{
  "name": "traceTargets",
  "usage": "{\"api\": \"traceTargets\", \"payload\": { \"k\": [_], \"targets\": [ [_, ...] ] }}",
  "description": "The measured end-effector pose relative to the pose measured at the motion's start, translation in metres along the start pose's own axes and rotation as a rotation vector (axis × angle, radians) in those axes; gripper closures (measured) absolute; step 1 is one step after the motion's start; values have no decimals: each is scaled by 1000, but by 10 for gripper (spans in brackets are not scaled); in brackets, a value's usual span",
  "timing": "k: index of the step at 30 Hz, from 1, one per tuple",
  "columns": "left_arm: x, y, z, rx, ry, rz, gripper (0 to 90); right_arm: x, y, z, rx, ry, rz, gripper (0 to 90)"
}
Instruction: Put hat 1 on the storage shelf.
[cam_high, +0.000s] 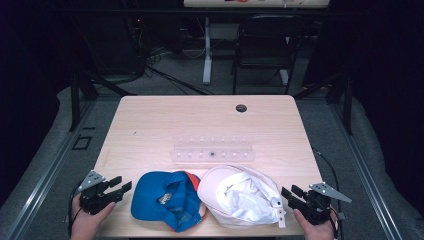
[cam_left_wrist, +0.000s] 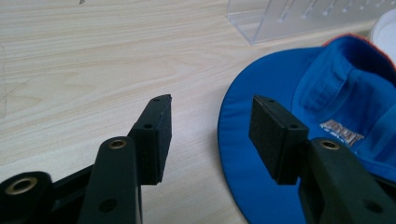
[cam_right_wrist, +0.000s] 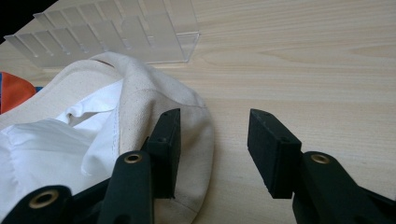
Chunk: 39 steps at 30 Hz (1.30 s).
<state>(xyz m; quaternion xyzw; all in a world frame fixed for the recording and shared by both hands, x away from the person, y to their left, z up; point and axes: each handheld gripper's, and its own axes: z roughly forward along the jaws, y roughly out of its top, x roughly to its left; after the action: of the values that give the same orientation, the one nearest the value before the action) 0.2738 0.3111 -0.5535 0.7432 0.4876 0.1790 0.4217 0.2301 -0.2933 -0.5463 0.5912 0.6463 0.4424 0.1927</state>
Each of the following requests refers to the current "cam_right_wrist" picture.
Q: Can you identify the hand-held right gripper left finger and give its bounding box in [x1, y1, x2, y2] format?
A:
[141, 107, 182, 200]

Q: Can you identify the beige canvas cap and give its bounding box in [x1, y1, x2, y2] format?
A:
[0, 50, 216, 224]

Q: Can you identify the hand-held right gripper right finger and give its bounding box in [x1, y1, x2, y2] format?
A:
[247, 108, 303, 200]

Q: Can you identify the clear acrylic rack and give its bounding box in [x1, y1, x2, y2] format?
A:
[3, 0, 201, 68]

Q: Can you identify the blue and orange cap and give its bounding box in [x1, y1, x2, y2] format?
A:
[0, 71, 43, 115]

